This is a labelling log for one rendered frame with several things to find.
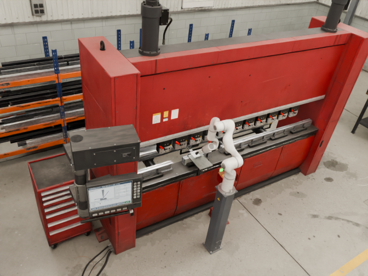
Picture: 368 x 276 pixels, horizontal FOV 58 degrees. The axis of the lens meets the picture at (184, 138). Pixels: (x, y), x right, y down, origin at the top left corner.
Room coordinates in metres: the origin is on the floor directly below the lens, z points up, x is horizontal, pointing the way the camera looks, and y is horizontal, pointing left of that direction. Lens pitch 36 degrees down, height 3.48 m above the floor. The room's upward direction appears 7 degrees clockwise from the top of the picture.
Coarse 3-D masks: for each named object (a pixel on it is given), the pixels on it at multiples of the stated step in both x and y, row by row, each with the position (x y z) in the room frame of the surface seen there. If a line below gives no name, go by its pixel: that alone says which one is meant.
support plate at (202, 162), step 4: (188, 156) 3.06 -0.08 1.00; (192, 156) 3.07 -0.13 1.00; (204, 156) 3.10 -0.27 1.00; (192, 160) 2.99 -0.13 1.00; (196, 160) 3.00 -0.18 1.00; (200, 160) 3.01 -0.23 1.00; (204, 160) 3.02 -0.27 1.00; (208, 160) 3.03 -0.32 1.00; (196, 164) 2.93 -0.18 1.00; (200, 164) 2.94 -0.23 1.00; (204, 164) 2.95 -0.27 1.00; (208, 164) 2.96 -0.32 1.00; (200, 168) 2.88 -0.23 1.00; (204, 168) 2.89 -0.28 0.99
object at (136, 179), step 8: (112, 176) 1.97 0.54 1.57; (120, 176) 1.98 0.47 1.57; (128, 176) 1.97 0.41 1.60; (136, 176) 1.98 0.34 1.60; (88, 184) 1.82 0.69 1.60; (96, 184) 1.84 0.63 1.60; (104, 184) 1.85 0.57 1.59; (112, 184) 1.88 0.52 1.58; (136, 184) 1.96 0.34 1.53; (88, 192) 1.80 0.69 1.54; (136, 192) 1.96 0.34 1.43; (88, 200) 1.79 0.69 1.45; (136, 200) 1.96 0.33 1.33; (88, 208) 1.79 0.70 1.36; (104, 208) 1.85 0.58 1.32; (112, 208) 1.87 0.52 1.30; (120, 208) 1.90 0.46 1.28; (128, 208) 1.93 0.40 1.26
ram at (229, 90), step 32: (224, 64) 3.21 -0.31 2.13; (256, 64) 3.47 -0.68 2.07; (288, 64) 3.77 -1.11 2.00; (320, 64) 4.13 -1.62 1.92; (160, 96) 2.80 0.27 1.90; (192, 96) 3.01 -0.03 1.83; (224, 96) 3.26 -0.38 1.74; (256, 96) 3.55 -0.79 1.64; (288, 96) 3.88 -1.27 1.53; (160, 128) 2.81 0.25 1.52; (192, 128) 3.05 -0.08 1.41
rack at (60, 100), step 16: (48, 48) 4.29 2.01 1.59; (16, 80) 3.62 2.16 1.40; (32, 80) 3.72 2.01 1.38; (48, 80) 3.83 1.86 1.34; (0, 96) 3.85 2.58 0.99; (80, 96) 4.07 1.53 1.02; (0, 112) 3.45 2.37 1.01; (64, 112) 3.92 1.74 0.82; (32, 128) 3.65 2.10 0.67; (64, 128) 3.90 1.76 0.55; (48, 144) 3.75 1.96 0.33
